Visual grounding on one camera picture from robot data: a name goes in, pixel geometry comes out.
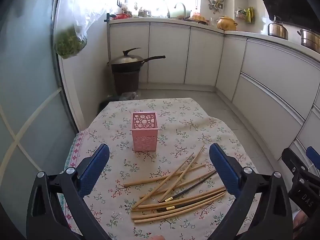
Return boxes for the plastic bag of greens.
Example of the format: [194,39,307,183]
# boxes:
[54,5,106,59]

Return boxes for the black range hood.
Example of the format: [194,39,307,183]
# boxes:
[263,0,319,32]

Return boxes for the bag of vegetables on floor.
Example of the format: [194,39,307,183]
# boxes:
[119,92,140,101]

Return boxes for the red basin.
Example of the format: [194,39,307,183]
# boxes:
[113,13,131,20]

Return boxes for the golden clay pot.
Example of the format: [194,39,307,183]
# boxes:
[217,16,238,31]

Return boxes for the steel stock pot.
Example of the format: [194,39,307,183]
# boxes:
[297,29,320,53]

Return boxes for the dark brown trash bin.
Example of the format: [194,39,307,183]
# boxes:
[113,70,140,95]

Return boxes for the floral tablecloth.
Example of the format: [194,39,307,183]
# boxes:
[63,97,261,240]

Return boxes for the pink perforated utensil holder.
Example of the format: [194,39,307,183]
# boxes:
[131,112,159,152]

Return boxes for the steel kettle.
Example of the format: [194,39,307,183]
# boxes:
[267,15,289,40]

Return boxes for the black wok with lid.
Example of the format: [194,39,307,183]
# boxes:
[111,48,166,73]

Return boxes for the white kitchen cabinets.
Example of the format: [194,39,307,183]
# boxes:
[110,19,319,159]

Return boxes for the pale green kettle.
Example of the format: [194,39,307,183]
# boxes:
[167,3,187,20]

